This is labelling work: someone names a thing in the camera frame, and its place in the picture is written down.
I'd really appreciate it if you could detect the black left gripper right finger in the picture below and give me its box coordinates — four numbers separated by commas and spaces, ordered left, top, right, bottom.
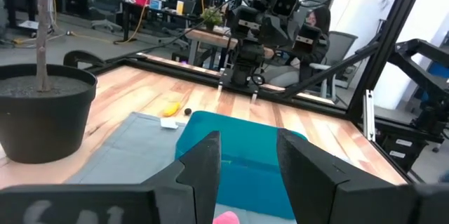
276, 128, 351, 224

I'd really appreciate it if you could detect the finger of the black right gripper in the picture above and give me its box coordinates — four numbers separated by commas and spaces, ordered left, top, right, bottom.
293, 22, 323, 55
227, 5, 262, 39

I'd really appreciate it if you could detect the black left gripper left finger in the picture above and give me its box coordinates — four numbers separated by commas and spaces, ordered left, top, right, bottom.
141, 131, 222, 224

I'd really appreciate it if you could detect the pink toy peach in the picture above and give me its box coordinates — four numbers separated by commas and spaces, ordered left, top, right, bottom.
213, 211, 241, 224

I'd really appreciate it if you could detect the blue plastic tupperware container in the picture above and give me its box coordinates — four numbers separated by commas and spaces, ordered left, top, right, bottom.
174, 110, 309, 220

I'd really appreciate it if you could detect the yellow toy banana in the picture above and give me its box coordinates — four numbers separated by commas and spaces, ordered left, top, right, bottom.
162, 101, 182, 118

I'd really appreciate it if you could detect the person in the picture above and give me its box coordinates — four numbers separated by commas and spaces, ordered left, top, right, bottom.
266, 5, 333, 88

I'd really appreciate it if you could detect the small green desk plant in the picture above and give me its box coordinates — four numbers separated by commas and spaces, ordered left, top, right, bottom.
200, 6, 225, 32

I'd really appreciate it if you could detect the wooden desk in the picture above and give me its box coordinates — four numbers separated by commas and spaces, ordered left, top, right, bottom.
185, 26, 275, 71

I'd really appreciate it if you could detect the small white paper tag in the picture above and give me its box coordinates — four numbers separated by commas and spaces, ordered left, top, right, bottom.
160, 117, 179, 130

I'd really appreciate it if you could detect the grey cloth mat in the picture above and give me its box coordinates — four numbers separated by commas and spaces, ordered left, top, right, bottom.
65, 111, 297, 224

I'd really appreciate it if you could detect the black desk with boxes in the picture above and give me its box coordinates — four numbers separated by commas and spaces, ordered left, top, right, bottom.
115, 0, 197, 44

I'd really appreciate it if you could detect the green tree in black pot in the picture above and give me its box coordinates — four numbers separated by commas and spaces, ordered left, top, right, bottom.
0, 0, 98, 164

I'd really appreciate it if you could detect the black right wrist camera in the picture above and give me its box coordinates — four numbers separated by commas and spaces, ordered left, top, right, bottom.
269, 0, 300, 18

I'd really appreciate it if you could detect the black aluminium table frame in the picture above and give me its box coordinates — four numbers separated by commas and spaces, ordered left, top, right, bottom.
62, 0, 431, 186

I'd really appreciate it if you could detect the white metal bracket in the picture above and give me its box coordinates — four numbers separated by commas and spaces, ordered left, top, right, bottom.
363, 89, 376, 143

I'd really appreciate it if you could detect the yellow floor cable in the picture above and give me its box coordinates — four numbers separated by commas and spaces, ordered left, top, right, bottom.
13, 0, 158, 46

